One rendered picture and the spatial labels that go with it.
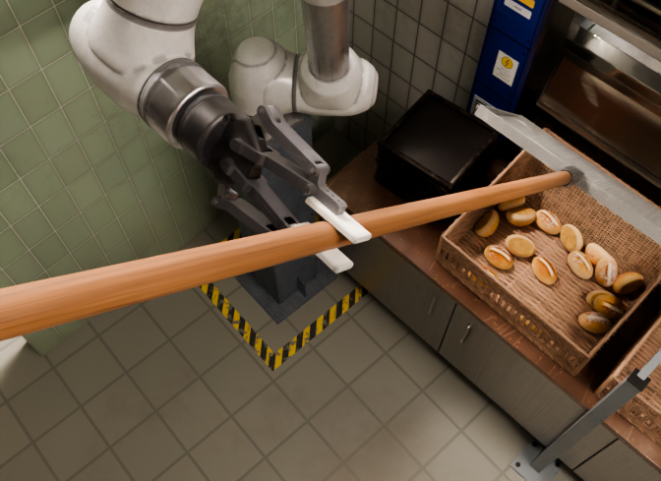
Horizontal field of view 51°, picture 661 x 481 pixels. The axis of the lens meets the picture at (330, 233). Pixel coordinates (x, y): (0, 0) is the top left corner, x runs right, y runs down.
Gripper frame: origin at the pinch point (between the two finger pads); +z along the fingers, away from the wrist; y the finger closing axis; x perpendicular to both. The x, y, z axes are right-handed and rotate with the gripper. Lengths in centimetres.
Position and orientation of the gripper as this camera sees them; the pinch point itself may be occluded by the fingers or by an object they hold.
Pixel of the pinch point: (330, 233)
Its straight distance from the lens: 70.6
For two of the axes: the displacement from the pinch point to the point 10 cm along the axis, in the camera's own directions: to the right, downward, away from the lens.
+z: 7.0, 6.2, -3.5
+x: -5.4, 1.3, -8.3
